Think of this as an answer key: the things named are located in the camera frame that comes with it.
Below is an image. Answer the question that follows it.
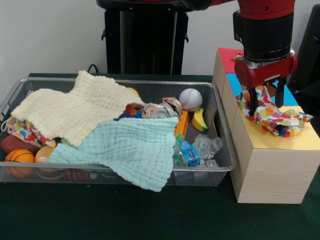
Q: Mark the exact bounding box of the mint waffle cloth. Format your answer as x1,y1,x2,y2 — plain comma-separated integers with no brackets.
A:
48,117,180,193

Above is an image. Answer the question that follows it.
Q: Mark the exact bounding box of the wooden box with three holes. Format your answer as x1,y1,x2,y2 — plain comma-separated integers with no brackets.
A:
211,47,320,205

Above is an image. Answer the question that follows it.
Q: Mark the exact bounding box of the yellow foam banana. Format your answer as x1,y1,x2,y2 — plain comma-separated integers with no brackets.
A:
191,107,209,133

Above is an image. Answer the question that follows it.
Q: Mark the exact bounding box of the black cable loop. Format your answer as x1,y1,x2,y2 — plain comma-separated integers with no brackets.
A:
86,63,100,75

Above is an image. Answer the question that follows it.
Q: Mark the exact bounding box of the small brown football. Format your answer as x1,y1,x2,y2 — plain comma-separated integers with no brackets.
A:
0,134,41,156

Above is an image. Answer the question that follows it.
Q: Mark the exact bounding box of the crushed printed can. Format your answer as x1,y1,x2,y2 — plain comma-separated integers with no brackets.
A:
162,96,184,117

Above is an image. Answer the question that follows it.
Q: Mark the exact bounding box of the black upright panel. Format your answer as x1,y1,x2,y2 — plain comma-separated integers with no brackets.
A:
288,4,320,87

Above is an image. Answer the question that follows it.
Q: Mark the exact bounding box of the shallow wire mesh bin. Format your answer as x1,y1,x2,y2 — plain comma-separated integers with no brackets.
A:
0,76,238,187

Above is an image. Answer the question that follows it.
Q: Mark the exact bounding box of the crushed bottle with blue label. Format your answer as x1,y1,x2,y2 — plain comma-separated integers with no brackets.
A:
173,139,202,167

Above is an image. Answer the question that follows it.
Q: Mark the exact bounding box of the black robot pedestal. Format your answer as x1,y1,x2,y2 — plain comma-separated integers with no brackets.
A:
96,0,202,75

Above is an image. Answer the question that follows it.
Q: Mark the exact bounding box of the cream waffle cloth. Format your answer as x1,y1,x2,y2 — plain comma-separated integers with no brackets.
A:
10,70,146,148

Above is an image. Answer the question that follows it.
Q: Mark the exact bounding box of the clear crushed bottle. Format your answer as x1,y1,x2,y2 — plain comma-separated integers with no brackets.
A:
191,134,224,161

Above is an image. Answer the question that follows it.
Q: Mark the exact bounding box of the peach foam ball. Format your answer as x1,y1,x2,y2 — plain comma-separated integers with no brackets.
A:
34,144,59,173

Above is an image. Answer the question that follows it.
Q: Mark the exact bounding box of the colourful dotted cloth bag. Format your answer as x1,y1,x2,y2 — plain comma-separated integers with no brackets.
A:
277,109,315,138
6,117,57,148
236,84,298,135

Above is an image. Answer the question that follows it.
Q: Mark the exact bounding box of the crushed silver can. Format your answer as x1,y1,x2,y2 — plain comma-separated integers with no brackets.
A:
142,102,176,120

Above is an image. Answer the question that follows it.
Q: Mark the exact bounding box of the white baseball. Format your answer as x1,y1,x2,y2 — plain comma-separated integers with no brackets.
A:
178,88,203,112

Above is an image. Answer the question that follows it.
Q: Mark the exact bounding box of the orange toy carrot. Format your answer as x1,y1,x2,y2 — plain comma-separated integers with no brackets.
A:
174,109,190,141

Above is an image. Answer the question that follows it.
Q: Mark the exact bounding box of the small orange basketball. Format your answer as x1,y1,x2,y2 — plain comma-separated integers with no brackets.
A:
4,148,36,179

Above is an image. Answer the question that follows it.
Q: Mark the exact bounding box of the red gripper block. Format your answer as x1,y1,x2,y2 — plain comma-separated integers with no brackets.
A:
234,53,299,117

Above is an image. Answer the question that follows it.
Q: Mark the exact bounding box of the dark green table cloth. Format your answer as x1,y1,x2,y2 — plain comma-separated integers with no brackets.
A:
298,82,320,107
0,72,320,240

